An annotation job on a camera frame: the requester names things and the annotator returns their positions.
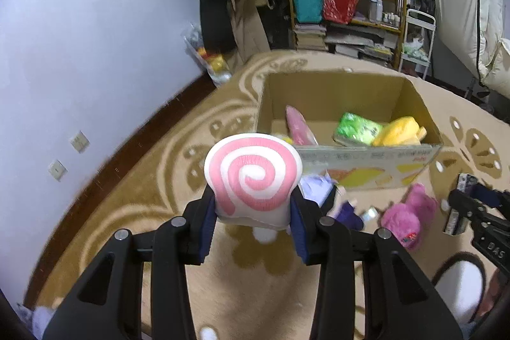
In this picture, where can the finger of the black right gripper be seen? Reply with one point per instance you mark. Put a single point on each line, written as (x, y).
(485, 195)
(465, 206)

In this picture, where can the yellow plush toy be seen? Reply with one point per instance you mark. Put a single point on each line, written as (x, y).
(404, 131)

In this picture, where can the clear bag of toys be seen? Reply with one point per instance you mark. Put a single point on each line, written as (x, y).
(213, 63)

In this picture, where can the person's right hand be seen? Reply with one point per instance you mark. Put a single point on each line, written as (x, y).
(496, 286)

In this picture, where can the white fluffy duck keychain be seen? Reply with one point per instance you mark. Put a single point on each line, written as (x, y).
(265, 236)

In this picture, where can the white wall socket upper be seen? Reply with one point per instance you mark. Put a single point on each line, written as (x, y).
(79, 142)

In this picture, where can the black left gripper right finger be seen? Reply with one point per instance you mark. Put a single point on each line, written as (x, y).
(400, 301)

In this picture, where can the white wall socket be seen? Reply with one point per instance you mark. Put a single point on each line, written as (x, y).
(79, 142)
(57, 170)

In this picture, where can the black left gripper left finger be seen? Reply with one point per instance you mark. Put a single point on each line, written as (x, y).
(106, 301)

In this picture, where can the open cardboard box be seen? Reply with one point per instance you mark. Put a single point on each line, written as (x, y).
(323, 97)

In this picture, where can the pink swirl roll plush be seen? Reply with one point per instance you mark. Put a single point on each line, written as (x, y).
(252, 176)

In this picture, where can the pink furry bear plush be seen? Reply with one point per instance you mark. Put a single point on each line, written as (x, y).
(409, 219)

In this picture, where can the pink plush in box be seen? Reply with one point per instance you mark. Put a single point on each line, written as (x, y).
(299, 131)

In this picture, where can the black tissue pack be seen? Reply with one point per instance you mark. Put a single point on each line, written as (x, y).
(454, 225)

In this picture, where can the white-haired blindfolded plush doll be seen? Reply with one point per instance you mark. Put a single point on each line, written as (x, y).
(334, 202)

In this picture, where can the stack of books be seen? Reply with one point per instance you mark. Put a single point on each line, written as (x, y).
(310, 37)

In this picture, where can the white metal cart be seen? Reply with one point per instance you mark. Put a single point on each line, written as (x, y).
(418, 41)

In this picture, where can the white wall socket lower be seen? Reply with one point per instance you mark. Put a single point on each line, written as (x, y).
(57, 170)

